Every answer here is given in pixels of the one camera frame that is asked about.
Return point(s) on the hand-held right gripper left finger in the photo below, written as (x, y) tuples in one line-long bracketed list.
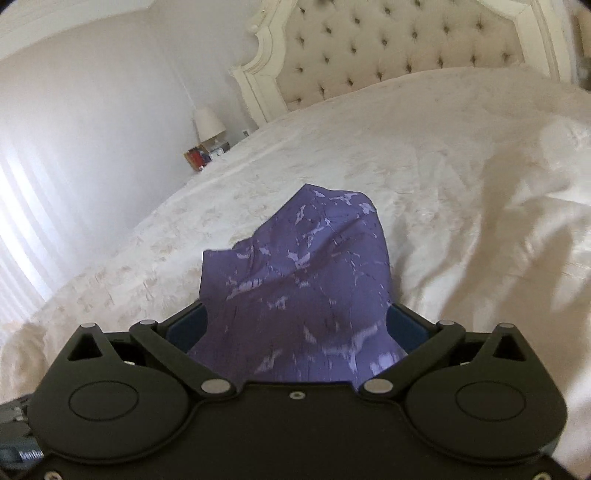
[(187, 327)]

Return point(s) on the purple patterned hooded jacket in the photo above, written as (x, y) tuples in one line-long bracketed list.
[(304, 286)]

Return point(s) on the white shade table lamp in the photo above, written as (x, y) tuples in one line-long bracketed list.
[(208, 122)]

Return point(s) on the cream tufted bed headboard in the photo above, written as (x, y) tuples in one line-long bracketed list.
[(392, 41)]

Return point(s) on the white bedspread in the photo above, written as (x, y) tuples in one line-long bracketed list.
[(438, 184)]

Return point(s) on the white nightstand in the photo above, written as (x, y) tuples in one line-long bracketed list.
[(203, 167)]

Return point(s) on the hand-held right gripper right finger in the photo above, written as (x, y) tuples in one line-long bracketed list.
[(406, 330)]

